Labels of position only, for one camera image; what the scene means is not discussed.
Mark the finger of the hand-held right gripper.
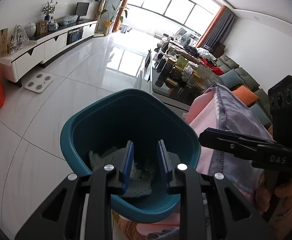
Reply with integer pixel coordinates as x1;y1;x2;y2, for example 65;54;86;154
199;130;258;160
207;127;277;145

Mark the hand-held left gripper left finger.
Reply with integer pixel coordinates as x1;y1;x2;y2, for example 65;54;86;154
14;140;134;240

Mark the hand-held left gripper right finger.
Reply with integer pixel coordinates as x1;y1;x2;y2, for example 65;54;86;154
157;140;277;240

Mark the white serrated tissue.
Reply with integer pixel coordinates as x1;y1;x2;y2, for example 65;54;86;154
88;147;152;198

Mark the teal plastic bin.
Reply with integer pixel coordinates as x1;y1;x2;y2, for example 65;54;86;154
60;89;202;223

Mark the person's right forearm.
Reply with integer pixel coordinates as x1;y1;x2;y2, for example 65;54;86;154
268;195;292;240

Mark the person's right hand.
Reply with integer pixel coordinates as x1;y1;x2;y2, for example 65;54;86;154
255;171;292;217

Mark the purple plaid cloth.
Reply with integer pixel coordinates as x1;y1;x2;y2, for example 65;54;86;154
146;82;277;240

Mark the large blue-grey cushion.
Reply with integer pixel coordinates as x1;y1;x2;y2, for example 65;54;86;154
249;102;272;126

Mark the orange cushion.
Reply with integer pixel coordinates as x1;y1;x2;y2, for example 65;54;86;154
232;85;260;107

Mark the small blue-grey cushion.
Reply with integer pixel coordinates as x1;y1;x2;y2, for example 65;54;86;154
219;69;243;85

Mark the green sofa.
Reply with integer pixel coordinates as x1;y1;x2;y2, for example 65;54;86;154
203;54;273;126

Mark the red cloth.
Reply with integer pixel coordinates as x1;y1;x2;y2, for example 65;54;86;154
198;56;224;75

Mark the cluttered coffee table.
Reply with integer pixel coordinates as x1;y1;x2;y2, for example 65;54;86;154
136;49;211;111

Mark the dark wooden cabinet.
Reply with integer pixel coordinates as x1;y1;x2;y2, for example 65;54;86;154
212;41;226;57

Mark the washing machine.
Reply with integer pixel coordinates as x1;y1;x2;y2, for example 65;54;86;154
183;31;199;47

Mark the orange grey curtain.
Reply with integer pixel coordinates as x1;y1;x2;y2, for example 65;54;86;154
198;5;236;49
115;0;136;32

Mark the white office chair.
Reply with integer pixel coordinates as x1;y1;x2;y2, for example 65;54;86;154
172;27;187;43

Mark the white bathroom scale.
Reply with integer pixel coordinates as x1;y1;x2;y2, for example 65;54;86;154
24;73;54;93

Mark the large window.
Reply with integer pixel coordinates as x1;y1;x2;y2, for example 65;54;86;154
127;0;222;27

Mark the white tv cabinet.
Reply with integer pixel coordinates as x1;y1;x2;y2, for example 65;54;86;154
0;19;98;83

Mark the tall leafy potted plant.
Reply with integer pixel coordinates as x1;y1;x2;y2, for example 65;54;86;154
100;0;129;36

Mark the clear plastic bag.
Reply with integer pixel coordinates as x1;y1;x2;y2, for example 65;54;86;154
57;15;78;26

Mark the black monitor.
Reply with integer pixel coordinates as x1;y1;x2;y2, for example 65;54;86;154
75;2;90;22

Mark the framed picture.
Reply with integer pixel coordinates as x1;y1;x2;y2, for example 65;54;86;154
36;20;49;35

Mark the clear wrapped ornament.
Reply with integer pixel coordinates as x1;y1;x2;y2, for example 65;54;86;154
8;24;30;54

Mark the yellow upright plaque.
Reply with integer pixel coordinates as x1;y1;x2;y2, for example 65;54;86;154
0;29;10;55

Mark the small plant in blue vase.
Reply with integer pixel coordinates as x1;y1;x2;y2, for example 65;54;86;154
42;0;58;22

